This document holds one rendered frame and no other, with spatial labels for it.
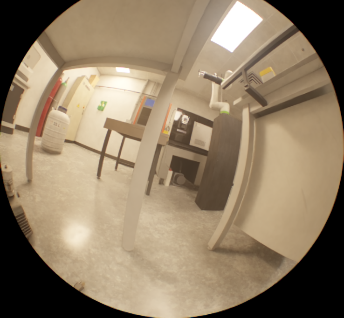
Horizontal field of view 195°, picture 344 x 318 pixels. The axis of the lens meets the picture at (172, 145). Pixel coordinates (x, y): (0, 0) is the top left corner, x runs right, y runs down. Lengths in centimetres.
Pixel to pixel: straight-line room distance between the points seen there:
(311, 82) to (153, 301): 90
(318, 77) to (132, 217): 86
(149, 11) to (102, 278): 87
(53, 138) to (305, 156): 229
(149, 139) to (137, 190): 17
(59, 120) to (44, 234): 152
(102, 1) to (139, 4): 15
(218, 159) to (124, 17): 126
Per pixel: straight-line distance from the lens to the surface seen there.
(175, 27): 43
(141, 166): 31
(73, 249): 56
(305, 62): 56
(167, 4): 42
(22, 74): 242
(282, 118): 59
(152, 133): 32
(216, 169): 111
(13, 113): 237
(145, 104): 126
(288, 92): 55
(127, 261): 53
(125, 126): 110
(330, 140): 54
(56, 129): 184
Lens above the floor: 47
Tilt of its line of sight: 7 degrees up
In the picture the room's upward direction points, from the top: 15 degrees clockwise
